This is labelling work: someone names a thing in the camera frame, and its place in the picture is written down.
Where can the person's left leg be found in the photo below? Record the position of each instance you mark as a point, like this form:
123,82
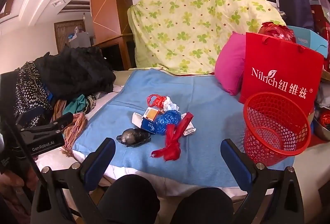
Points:
129,198

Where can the red mesh basket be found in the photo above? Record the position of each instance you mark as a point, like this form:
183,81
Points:
273,126

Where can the green clover print quilt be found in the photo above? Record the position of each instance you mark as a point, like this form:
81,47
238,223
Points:
193,20

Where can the red paper bag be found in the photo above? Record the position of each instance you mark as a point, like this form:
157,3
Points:
281,64

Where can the person's leg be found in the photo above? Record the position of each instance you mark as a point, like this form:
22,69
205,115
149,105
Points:
203,206
129,198

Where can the orange and white medicine box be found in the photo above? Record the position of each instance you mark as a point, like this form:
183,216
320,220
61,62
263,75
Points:
152,113

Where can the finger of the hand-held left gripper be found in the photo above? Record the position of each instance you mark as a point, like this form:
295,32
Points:
65,120

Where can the light blue cardboard box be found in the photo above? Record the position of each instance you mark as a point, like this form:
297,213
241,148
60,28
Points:
306,38

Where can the pink pillow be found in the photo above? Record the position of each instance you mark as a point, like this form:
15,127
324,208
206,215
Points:
229,66

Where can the teal cloth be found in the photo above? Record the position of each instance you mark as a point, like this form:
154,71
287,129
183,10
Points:
77,105

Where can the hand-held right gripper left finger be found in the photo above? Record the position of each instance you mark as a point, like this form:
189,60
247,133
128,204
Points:
103,159

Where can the blue and white medicine box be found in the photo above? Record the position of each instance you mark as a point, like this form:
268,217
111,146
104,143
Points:
147,124

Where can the striped scarf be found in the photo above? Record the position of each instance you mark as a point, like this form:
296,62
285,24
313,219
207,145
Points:
74,128

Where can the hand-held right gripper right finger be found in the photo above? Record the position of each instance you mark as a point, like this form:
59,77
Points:
236,162

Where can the red plastic bag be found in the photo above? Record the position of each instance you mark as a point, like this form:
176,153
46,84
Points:
154,100
325,119

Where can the wooden lattice door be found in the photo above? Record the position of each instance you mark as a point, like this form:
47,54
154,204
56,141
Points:
64,30

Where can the shiny red plastic wrap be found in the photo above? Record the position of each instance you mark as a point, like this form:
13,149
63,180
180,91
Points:
275,30

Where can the person's left hand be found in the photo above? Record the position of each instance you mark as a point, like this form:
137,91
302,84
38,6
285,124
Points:
11,179

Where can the black plastic ball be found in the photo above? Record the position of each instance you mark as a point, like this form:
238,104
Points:
134,137

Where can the person's right leg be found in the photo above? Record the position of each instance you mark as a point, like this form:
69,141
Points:
203,206

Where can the blue towel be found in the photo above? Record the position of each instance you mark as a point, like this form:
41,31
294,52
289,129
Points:
206,115

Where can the steel basin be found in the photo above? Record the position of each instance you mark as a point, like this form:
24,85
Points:
319,132

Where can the black white dotted garment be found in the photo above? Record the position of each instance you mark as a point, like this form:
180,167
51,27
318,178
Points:
28,90

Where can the blue plastic bag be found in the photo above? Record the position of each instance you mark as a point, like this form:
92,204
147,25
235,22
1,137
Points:
167,120

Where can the red plastic bag in basin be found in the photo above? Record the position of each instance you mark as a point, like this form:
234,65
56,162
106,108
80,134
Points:
325,119

